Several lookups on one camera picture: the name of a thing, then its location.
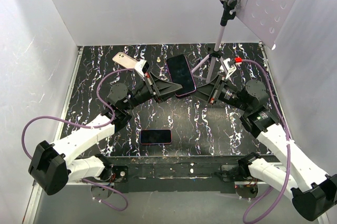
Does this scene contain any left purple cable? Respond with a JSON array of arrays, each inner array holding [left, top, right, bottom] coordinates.
[[21, 67, 136, 211]]

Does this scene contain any purple cable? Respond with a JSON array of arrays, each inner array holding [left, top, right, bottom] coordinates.
[[21, 67, 136, 211], [241, 59, 292, 223]]

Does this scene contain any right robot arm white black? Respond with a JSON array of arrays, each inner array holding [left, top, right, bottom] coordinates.
[[194, 75, 336, 221]]

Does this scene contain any tripod stand silver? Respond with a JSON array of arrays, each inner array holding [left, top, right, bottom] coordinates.
[[192, 0, 236, 84]]

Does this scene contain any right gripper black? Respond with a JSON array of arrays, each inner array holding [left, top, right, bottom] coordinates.
[[186, 73, 250, 113]]

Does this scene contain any pink phone case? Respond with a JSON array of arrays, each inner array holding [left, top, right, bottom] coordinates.
[[112, 52, 138, 69]]

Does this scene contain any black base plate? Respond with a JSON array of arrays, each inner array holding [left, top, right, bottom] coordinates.
[[78, 155, 274, 195]]

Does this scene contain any aluminium rail frame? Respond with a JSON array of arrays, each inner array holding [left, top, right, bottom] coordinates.
[[23, 41, 330, 224]]

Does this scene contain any black smartphone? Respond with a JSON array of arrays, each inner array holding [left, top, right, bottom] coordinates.
[[166, 54, 196, 98], [140, 129, 172, 145]]

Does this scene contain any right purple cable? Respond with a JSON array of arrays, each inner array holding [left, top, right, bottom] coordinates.
[[241, 59, 292, 223]]

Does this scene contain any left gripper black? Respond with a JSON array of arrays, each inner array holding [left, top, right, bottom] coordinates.
[[123, 72, 183, 111]]

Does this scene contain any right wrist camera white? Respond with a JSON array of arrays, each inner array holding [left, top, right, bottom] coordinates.
[[223, 57, 242, 79]]

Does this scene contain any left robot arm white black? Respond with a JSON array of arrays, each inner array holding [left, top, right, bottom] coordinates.
[[28, 72, 182, 195]]

